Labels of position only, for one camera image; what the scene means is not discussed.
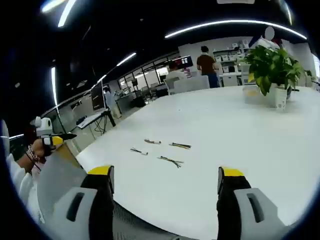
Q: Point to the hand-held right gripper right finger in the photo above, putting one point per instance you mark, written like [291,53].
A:
[232,200]

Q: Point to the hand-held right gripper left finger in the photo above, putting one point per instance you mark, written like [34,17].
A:
[100,200]

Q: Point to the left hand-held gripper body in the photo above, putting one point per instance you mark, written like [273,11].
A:
[45,125]

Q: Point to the person's left hand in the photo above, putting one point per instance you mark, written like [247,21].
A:
[38,148]

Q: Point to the grey mesh office chair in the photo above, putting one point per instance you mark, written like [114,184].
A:
[60,172]

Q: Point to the ceiling light strip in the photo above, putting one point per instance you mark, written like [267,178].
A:
[67,12]
[54,85]
[235,24]
[126,59]

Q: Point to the monitor on stand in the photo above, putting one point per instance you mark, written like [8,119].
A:
[98,98]

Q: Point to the clear plastic box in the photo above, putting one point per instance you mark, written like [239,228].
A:
[252,95]

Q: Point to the white plant pot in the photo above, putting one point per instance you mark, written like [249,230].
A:
[281,97]

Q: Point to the shelving with white boxes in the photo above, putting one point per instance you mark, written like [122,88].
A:
[228,60]

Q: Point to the green leafy plant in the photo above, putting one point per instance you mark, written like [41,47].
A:
[272,65]

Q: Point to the wall screen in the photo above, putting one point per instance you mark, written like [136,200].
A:
[185,61]

